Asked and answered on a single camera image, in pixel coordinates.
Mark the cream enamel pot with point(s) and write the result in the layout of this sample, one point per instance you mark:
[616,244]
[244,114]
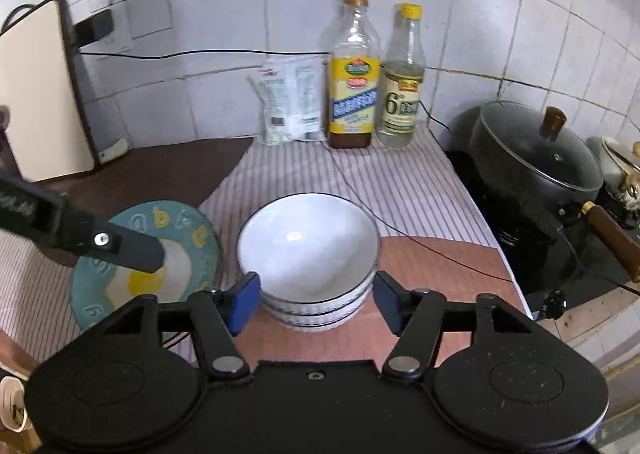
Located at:
[620,169]

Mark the white plastic seasoning bag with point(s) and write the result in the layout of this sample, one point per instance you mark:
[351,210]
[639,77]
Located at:
[291,90]

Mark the black induction cooktop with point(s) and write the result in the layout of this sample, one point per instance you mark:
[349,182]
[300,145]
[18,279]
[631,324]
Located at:
[558,264]

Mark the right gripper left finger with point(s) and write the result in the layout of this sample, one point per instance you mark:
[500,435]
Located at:
[217,317]

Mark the clear white vinegar bottle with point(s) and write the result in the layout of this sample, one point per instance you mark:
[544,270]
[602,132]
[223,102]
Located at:
[402,79]

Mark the white cutting board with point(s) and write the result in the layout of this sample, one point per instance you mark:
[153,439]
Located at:
[48,132]

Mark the yellow label cooking wine bottle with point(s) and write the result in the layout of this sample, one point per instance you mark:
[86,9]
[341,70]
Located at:
[354,71]

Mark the blue fried egg plate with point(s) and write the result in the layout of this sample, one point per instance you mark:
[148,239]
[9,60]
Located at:
[191,262]

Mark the striped brown table mat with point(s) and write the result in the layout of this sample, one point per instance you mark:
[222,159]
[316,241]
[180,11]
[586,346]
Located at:
[432,236]

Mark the black power adapter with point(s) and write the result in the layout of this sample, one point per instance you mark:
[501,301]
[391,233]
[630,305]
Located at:
[94,28]

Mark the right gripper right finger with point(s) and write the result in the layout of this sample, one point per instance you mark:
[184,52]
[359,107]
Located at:
[415,318]

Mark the black pot with glass lid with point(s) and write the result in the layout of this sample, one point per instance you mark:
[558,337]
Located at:
[534,158]

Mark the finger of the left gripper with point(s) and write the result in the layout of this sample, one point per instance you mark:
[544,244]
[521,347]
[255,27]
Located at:
[118,245]

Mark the white ribbed bowl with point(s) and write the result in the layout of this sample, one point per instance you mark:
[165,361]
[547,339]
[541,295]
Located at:
[309,247]
[319,322]
[314,308]

